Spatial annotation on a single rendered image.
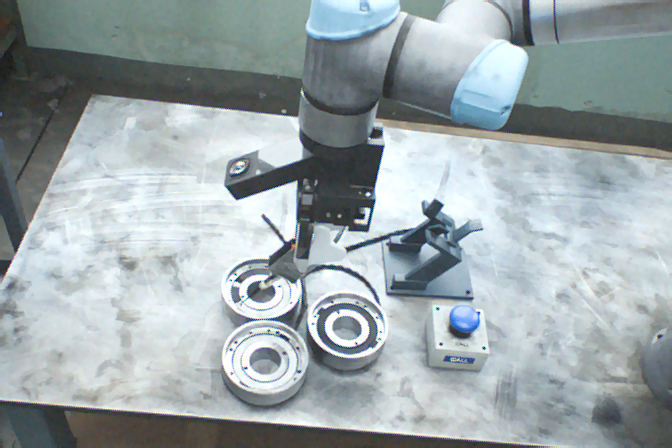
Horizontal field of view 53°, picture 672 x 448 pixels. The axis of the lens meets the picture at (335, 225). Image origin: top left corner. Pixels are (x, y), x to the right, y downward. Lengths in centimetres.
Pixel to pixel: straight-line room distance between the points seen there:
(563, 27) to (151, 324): 61
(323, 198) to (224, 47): 187
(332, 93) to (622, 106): 226
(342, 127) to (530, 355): 47
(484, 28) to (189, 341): 54
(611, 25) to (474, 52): 15
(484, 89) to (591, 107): 220
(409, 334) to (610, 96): 195
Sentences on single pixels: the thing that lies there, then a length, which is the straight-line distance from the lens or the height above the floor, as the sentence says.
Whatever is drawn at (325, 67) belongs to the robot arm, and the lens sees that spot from 61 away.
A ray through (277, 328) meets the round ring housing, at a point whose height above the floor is 83.
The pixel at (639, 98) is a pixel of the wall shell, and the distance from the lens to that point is 281.
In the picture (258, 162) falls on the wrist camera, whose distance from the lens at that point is 72.
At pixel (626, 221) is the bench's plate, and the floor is 80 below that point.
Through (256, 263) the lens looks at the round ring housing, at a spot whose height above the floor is 83.
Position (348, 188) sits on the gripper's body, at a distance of 71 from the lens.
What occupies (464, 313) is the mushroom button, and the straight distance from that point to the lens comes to 88.
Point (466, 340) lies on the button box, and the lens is 90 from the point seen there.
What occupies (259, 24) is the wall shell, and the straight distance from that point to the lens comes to 247.
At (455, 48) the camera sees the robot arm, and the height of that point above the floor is 126.
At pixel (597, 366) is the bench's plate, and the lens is 101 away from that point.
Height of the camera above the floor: 155
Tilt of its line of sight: 46 degrees down
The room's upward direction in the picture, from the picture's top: 10 degrees clockwise
